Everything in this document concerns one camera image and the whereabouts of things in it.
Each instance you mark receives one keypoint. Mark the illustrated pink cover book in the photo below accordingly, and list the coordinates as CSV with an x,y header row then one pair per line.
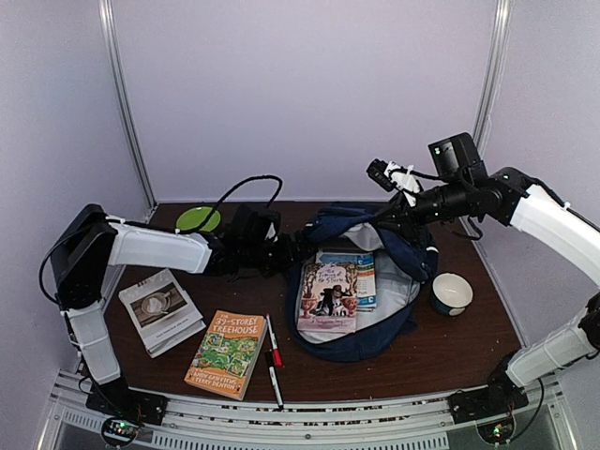
x,y
328,298

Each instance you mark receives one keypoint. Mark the red capped marker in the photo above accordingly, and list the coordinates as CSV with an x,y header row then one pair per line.
x,y
274,344

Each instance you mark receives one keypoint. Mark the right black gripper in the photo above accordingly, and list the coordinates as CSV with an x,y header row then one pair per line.
x,y
404,220

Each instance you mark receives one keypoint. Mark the white teal bowl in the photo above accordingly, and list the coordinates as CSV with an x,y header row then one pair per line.
x,y
451,294

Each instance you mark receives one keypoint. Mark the aluminium frame post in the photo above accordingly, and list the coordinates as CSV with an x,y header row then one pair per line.
x,y
493,75
108,26

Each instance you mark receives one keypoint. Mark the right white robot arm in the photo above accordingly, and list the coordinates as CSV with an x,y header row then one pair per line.
x,y
566,244

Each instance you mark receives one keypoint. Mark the navy blue backpack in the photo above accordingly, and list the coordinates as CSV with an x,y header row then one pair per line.
x,y
401,268

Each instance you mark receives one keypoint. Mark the green plate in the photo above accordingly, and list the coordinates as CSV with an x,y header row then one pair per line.
x,y
193,217

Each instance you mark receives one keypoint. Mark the right aluminium frame post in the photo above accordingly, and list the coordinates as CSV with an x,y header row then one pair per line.
x,y
493,75

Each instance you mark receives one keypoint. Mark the Penguin young readers book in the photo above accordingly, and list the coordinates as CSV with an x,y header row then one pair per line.
x,y
366,283

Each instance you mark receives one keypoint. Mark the black capped marker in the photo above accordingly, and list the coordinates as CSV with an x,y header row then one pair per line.
x,y
274,379

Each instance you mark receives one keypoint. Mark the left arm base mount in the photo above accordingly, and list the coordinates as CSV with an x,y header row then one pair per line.
x,y
123,425

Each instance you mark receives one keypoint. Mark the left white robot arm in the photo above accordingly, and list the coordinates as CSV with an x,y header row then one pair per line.
x,y
94,242

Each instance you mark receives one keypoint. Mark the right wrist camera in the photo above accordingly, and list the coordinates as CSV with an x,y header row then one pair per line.
x,y
391,176

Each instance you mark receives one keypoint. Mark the left aluminium frame post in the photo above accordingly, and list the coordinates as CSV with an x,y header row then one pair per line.
x,y
108,26

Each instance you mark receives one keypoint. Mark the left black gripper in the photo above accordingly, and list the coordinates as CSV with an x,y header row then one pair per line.
x,y
288,255

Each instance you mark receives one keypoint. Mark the white coffee cover book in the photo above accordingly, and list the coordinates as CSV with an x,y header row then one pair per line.
x,y
162,312

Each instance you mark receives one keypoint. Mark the orange Treehouse book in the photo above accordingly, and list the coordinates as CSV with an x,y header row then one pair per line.
x,y
227,355

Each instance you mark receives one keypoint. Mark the aluminium front rail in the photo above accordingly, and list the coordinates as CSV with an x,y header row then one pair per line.
x,y
414,422

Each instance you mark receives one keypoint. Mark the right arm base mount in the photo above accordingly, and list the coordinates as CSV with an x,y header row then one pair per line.
x,y
492,411

